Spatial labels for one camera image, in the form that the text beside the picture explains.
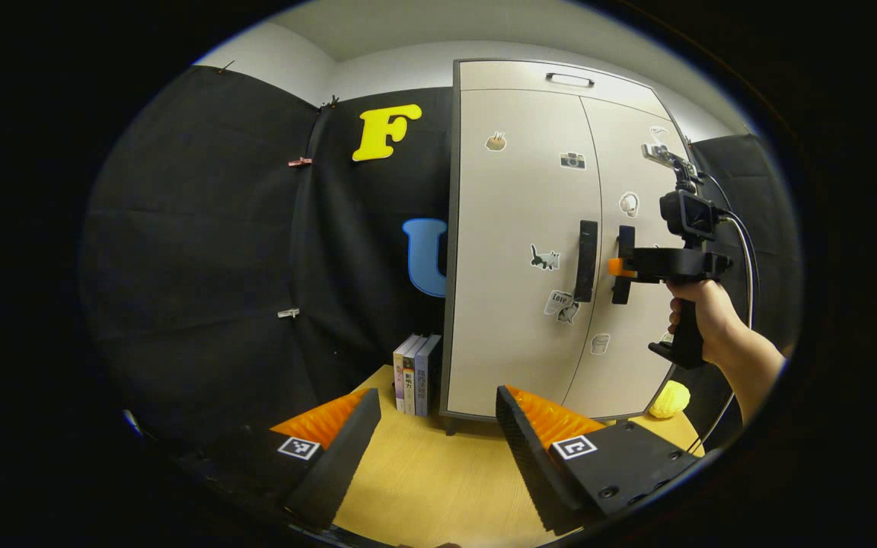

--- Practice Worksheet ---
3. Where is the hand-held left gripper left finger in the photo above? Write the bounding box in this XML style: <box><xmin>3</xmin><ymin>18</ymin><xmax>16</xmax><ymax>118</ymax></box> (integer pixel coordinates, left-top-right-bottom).
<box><xmin>180</xmin><ymin>388</ymin><xmax>384</xmax><ymax>531</ymax></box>

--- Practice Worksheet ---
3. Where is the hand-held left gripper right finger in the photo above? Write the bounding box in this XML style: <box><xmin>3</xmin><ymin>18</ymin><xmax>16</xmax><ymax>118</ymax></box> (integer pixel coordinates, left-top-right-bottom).
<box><xmin>495</xmin><ymin>385</ymin><xmax>706</xmax><ymax>536</ymax></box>

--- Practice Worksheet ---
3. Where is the black door handle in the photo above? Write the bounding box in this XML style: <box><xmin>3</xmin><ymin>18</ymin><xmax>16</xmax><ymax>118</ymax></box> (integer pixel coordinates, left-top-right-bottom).
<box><xmin>574</xmin><ymin>220</ymin><xmax>599</xmax><ymax>304</ymax></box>
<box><xmin>611</xmin><ymin>225</ymin><xmax>636</xmax><ymax>305</ymax></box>

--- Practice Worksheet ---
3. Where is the white shoe cabinet door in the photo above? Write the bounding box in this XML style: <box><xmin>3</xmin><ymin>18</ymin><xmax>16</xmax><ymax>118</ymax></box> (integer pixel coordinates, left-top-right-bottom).
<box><xmin>448</xmin><ymin>89</ymin><xmax>603</xmax><ymax>418</ymax></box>
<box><xmin>563</xmin><ymin>97</ymin><xmax>694</xmax><ymax>419</ymax></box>

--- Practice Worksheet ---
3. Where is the white double-door shoe cabinet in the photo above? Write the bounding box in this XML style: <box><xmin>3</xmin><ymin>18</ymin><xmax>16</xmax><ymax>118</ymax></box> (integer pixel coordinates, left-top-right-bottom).
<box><xmin>440</xmin><ymin>59</ymin><xmax>706</xmax><ymax>427</ymax></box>

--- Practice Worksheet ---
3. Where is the white cabinet drawer front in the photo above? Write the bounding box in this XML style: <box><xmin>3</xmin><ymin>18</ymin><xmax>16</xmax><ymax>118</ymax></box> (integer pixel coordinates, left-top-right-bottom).
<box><xmin>459</xmin><ymin>61</ymin><xmax>671</xmax><ymax>119</ymax></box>

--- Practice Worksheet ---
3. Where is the black backdrop cloth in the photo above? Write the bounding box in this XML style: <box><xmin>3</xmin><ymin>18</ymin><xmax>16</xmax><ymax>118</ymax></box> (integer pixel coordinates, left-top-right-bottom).
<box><xmin>686</xmin><ymin>135</ymin><xmax>801</xmax><ymax>450</ymax></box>
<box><xmin>81</xmin><ymin>65</ymin><xmax>454</xmax><ymax>457</ymax></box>

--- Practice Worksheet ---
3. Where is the dark grey book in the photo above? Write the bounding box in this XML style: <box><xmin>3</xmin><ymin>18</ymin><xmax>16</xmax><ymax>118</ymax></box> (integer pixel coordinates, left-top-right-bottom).
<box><xmin>403</xmin><ymin>336</ymin><xmax>428</xmax><ymax>416</ymax></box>

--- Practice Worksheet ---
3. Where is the lavender grey book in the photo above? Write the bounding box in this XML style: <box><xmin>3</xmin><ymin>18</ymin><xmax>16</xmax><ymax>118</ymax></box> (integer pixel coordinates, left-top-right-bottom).
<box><xmin>414</xmin><ymin>333</ymin><xmax>443</xmax><ymax>418</ymax></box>

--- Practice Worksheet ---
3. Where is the yellow soft object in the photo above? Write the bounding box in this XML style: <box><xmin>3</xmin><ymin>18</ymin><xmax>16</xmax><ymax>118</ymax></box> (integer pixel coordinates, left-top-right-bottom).
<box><xmin>649</xmin><ymin>380</ymin><xmax>691</xmax><ymax>419</ymax></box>

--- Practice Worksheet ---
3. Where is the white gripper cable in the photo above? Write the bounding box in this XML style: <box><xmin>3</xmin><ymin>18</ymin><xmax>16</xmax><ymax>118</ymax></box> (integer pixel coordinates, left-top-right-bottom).
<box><xmin>722</xmin><ymin>216</ymin><xmax>754</xmax><ymax>330</ymax></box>

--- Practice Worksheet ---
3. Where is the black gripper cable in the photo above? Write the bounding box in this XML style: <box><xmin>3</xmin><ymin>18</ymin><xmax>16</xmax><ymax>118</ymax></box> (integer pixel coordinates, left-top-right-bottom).
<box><xmin>686</xmin><ymin>174</ymin><xmax>761</xmax><ymax>454</ymax></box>

